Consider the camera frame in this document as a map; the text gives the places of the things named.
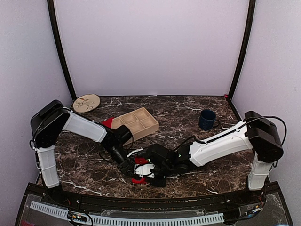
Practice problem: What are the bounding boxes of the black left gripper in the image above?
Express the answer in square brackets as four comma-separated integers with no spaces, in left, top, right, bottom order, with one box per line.
[104,144,141,180]

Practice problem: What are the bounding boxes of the red snowflake santa sock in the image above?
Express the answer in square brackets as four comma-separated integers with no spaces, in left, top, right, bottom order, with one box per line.
[131,157,149,184]

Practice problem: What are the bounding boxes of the wooden compartment tray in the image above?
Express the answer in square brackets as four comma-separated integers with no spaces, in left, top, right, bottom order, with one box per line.
[111,107,159,141]

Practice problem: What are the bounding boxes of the plain red sock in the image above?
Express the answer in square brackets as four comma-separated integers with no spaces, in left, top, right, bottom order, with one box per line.
[101,117,114,128]

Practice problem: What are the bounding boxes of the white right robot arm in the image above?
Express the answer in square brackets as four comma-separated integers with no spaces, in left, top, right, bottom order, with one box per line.
[134,111,284,204]

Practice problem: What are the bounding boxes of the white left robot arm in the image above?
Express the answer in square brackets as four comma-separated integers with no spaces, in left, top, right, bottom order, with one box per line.
[30,100,135,205]

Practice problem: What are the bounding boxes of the dark blue mug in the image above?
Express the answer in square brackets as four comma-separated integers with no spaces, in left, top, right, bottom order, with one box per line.
[198,109,220,131]

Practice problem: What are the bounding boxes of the bird painted ceramic plate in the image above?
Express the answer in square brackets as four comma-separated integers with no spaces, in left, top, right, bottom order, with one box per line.
[72,94,100,113]

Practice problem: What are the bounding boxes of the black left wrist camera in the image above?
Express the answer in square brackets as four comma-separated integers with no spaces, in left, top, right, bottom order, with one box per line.
[115,125,133,145]

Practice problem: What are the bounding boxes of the white slotted cable duct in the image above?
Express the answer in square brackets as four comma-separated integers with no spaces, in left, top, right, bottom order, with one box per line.
[29,201,225,226]

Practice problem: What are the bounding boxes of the black front table rail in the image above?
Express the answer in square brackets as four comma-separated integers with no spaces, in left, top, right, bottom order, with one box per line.
[23,178,283,214]

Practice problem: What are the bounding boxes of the black left frame post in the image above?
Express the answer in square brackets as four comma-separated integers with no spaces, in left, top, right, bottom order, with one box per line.
[47,0,77,101]

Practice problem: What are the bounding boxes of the black frame post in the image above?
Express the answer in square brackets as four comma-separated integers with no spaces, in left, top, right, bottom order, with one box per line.
[227,0,256,103]
[47,0,77,101]

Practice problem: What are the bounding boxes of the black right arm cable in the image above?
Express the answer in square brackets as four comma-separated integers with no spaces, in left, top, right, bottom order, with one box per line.
[197,115,287,165]

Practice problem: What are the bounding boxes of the black right frame post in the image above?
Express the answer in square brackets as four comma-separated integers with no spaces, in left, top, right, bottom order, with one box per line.
[227,0,256,103]

